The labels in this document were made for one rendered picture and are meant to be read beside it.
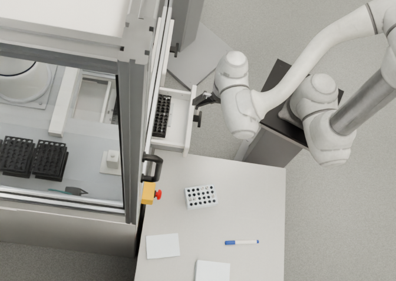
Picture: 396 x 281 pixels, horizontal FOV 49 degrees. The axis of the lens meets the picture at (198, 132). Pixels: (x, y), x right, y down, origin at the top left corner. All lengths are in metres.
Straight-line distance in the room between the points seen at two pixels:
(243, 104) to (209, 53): 1.65
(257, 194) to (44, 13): 1.37
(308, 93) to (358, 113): 0.30
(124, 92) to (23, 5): 0.19
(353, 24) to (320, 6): 2.17
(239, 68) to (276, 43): 1.82
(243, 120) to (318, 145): 0.49
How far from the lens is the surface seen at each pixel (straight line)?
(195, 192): 1.78
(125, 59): 0.60
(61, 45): 0.61
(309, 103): 1.84
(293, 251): 2.68
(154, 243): 1.74
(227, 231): 1.80
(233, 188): 1.85
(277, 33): 3.29
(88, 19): 0.67
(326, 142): 1.75
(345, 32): 1.43
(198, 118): 1.77
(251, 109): 1.38
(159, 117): 1.77
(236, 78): 1.44
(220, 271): 1.72
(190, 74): 2.90
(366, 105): 1.55
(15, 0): 0.70
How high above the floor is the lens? 2.49
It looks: 65 degrees down
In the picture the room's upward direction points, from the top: 19 degrees clockwise
